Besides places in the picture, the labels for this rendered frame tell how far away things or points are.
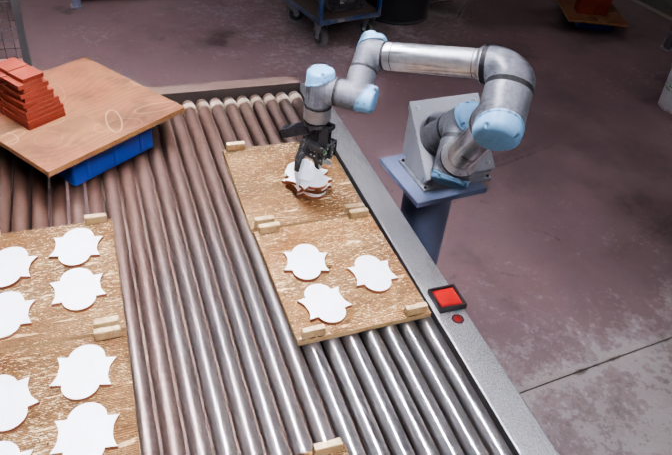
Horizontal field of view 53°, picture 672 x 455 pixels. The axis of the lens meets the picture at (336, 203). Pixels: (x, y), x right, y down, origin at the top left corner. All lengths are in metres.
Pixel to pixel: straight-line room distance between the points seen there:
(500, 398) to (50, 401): 0.97
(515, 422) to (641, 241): 2.37
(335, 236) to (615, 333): 1.71
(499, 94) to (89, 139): 1.18
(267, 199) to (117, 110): 0.57
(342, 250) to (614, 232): 2.24
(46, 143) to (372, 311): 1.06
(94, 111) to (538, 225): 2.35
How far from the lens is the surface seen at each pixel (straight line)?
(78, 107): 2.28
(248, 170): 2.11
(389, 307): 1.71
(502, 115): 1.60
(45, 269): 1.84
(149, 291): 1.75
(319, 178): 1.98
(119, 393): 1.54
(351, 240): 1.88
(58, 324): 1.70
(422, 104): 2.23
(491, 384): 1.64
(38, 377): 1.61
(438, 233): 2.39
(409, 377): 1.60
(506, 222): 3.64
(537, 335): 3.10
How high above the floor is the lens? 2.15
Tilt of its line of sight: 37 degrees down
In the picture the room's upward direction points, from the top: 6 degrees clockwise
